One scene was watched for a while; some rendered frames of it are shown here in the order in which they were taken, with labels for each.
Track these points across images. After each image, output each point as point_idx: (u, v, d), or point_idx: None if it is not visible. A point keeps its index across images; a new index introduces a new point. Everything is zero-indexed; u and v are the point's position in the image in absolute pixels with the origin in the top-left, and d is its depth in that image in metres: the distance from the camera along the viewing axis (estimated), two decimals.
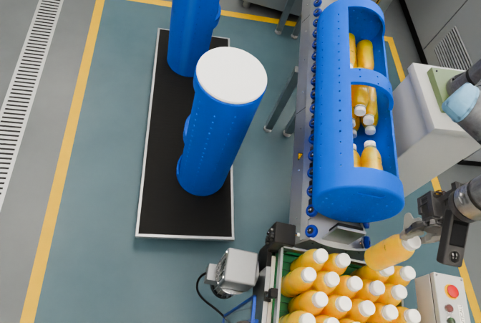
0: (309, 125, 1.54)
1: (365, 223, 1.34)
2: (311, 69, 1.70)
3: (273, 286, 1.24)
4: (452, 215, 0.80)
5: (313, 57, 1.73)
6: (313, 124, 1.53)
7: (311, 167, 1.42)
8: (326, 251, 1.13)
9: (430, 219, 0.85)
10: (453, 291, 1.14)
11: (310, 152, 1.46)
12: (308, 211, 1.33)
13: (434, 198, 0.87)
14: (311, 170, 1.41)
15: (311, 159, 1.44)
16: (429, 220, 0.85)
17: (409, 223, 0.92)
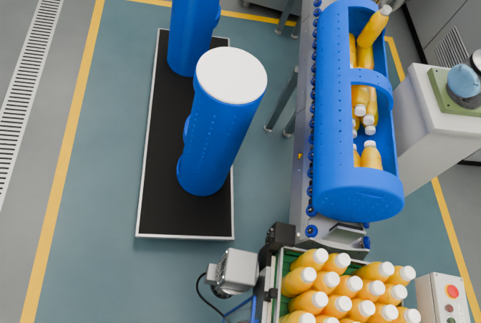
0: (309, 125, 1.54)
1: (365, 223, 1.34)
2: (311, 69, 1.70)
3: (273, 286, 1.24)
4: None
5: (313, 57, 1.73)
6: (313, 124, 1.53)
7: (311, 167, 1.42)
8: (326, 251, 1.13)
9: None
10: (453, 291, 1.14)
11: (310, 152, 1.46)
12: (308, 211, 1.33)
13: None
14: (311, 170, 1.41)
15: (311, 159, 1.44)
16: None
17: None
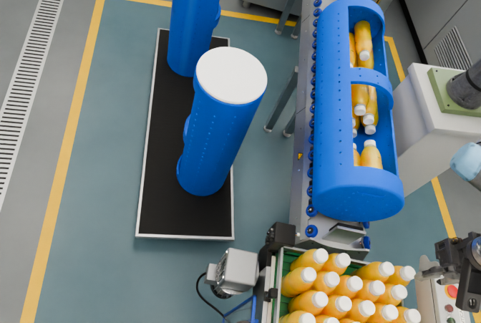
0: (309, 126, 1.54)
1: (365, 223, 1.34)
2: (311, 70, 1.69)
3: (273, 286, 1.24)
4: (469, 264, 0.86)
5: (313, 57, 1.73)
6: (313, 124, 1.53)
7: (311, 167, 1.42)
8: (326, 251, 1.13)
9: (448, 266, 0.90)
10: (453, 291, 1.14)
11: (310, 153, 1.46)
12: (308, 211, 1.33)
13: (452, 244, 0.93)
14: (311, 170, 1.41)
15: (311, 159, 1.44)
16: (447, 266, 0.91)
17: (426, 266, 0.98)
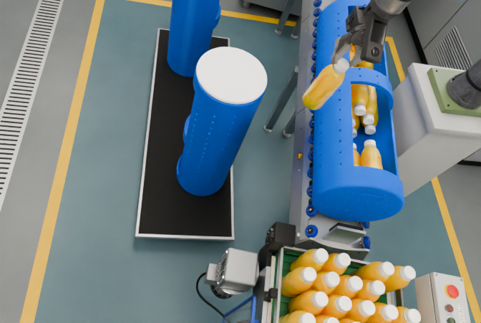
0: (309, 126, 1.54)
1: (365, 223, 1.34)
2: (311, 70, 1.69)
3: (273, 286, 1.24)
4: (373, 15, 0.90)
5: (313, 57, 1.73)
6: (313, 124, 1.53)
7: (311, 167, 1.42)
8: (326, 251, 1.13)
9: (355, 27, 0.94)
10: (453, 291, 1.14)
11: (310, 153, 1.46)
12: (308, 211, 1.33)
13: (359, 11, 0.96)
14: (311, 170, 1.41)
15: (311, 159, 1.44)
16: (354, 29, 0.95)
17: None
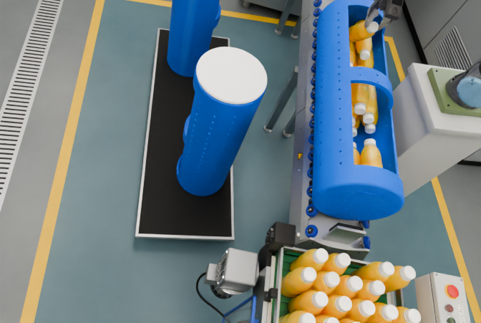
0: (310, 127, 1.54)
1: (365, 223, 1.34)
2: (312, 70, 1.69)
3: (273, 286, 1.24)
4: None
5: (313, 57, 1.73)
6: (313, 124, 1.52)
7: (310, 168, 1.42)
8: (326, 251, 1.13)
9: None
10: (453, 291, 1.14)
11: (309, 154, 1.46)
12: (308, 212, 1.33)
13: None
14: (311, 170, 1.41)
15: (312, 159, 1.44)
16: None
17: None
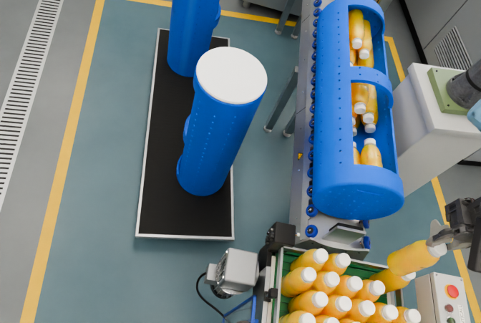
0: (310, 127, 1.54)
1: (365, 223, 1.34)
2: (312, 70, 1.69)
3: (273, 286, 1.24)
4: None
5: (313, 57, 1.73)
6: (313, 124, 1.52)
7: (309, 168, 1.42)
8: (326, 251, 1.13)
9: (460, 226, 0.85)
10: (453, 291, 1.14)
11: (309, 154, 1.46)
12: (308, 212, 1.33)
13: (463, 205, 0.88)
14: (311, 170, 1.41)
15: (313, 158, 1.44)
16: (458, 227, 0.86)
17: (436, 230, 0.93)
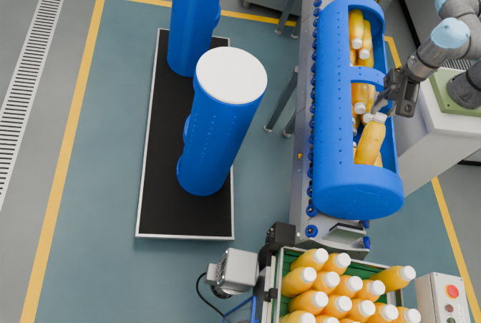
0: (310, 127, 1.54)
1: (365, 223, 1.34)
2: (312, 70, 1.69)
3: (273, 286, 1.24)
4: (406, 77, 1.06)
5: (313, 57, 1.73)
6: (313, 124, 1.52)
7: (309, 168, 1.42)
8: (326, 251, 1.13)
9: (391, 86, 1.10)
10: (453, 291, 1.14)
11: (309, 154, 1.46)
12: (308, 212, 1.33)
13: (395, 72, 1.13)
14: (311, 170, 1.41)
15: (313, 158, 1.44)
16: (391, 87, 1.11)
17: None
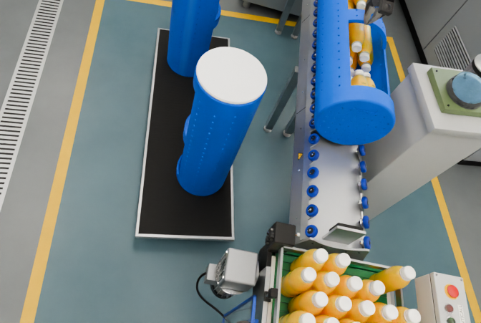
0: None
1: (365, 222, 1.34)
2: None
3: (273, 286, 1.24)
4: None
5: None
6: None
7: (308, 169, 1.42)
8: (326, 251, 1.13)
9: None
10: (453, 291, 1.14)
11: (315, 152, 1.44)
12: (308, 212, 1.33)
13: None
14: (311, 170, 1.41)
15: (310, 151, 1.47)
16: None
17: None
